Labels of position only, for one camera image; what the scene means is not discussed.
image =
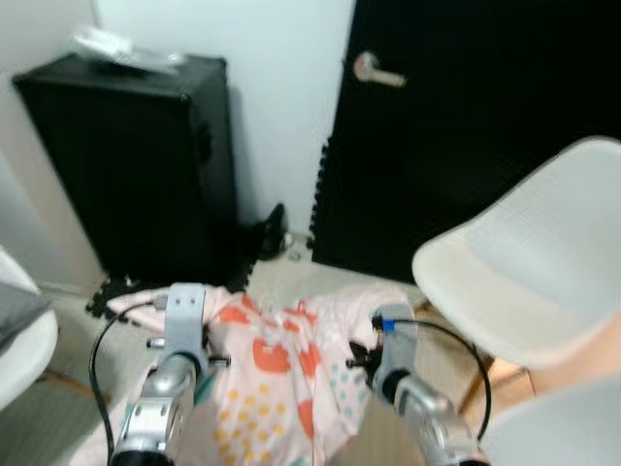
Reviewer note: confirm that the pink pillow with orange patches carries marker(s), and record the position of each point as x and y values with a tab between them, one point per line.
272	388

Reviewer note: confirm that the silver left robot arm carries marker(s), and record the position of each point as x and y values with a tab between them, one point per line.
155	417

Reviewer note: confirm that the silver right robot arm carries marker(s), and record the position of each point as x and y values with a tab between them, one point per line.
432	427

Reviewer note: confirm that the white chair with grey cushion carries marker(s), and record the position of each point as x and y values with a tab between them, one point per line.
29	364

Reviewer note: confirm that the white plastic shell chair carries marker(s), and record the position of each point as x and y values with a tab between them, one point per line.
543	252

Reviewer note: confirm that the black foam floor mat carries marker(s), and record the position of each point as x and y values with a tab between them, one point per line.
107	296

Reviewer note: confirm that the black shoe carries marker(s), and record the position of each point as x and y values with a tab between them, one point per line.
273	235

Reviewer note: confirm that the grey seat cushion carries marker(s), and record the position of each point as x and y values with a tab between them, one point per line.
19	316

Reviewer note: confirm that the pale grey rounded seat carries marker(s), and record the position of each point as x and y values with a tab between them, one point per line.
563	427

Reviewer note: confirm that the large black case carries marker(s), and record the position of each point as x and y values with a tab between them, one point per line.
126	165

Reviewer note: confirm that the black door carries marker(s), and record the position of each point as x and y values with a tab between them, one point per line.
466	116

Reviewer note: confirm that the clear plastic bag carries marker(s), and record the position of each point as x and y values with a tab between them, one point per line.
126	53

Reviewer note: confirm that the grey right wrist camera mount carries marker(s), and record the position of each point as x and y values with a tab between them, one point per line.
396	345

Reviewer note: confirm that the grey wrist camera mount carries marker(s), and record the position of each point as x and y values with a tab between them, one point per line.
396	345
184	316

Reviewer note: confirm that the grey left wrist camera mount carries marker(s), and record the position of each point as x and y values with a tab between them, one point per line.
184	316

